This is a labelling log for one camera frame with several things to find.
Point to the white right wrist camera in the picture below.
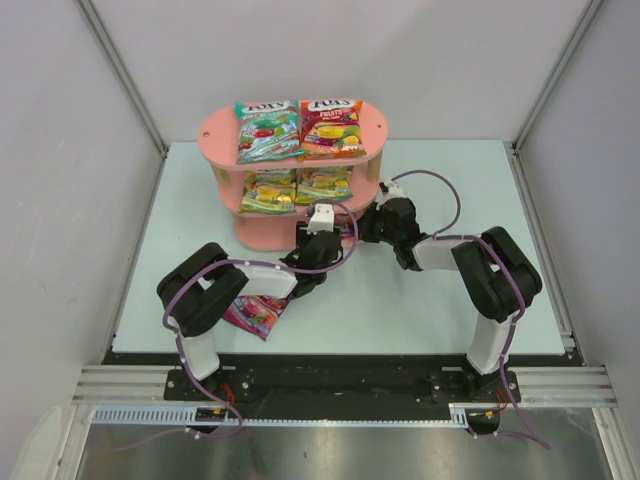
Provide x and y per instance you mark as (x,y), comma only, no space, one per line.
(390,190)

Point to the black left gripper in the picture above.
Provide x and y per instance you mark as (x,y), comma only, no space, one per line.
(310,238)

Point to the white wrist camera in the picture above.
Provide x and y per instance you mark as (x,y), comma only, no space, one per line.
(390,190)
(321,218)

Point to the purple Fox's bag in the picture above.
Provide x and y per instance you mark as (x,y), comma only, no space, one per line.
(346,227)
(255,314)

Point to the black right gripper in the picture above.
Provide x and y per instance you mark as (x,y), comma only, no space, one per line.
(373,225)

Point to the teal Fox's candy bag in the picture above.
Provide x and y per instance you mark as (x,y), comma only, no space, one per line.
(267,131)

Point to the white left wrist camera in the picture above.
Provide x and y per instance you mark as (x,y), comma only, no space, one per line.
(321,218)

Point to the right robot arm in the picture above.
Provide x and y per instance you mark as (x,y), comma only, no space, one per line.
(499,278)

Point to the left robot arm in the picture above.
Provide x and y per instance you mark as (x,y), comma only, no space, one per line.
(197,293)

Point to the green Fox's candy bag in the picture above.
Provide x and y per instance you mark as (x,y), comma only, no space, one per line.
(269,192)

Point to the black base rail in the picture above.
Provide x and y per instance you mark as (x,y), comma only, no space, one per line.
(377,388)

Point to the orange Fox's candy bag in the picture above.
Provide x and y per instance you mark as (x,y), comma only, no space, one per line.
(330,128)

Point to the yellow-green Fox's candy bag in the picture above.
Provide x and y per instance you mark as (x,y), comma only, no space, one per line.
(325,182)

